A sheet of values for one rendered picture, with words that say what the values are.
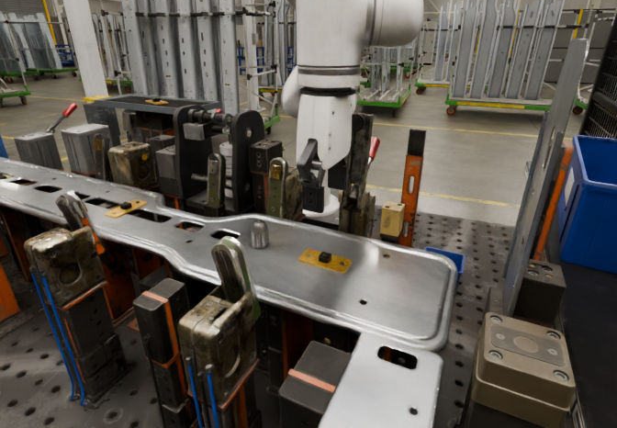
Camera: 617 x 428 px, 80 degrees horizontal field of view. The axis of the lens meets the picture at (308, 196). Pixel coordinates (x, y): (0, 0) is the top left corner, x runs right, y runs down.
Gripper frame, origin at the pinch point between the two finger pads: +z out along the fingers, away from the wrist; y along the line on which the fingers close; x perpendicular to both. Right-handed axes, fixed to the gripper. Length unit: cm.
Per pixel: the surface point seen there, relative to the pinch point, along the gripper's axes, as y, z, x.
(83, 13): -220, -43, -356
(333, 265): 1.0, 11.9, 2.0
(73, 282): 18.7, 16.3, -38.2
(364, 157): -14.0, -1.9, 1.4
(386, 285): 1.9, 12.2, 10.9
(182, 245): 6.5, 12.2, -24.8
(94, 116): -30, 2, -94
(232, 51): -360, -4, -282
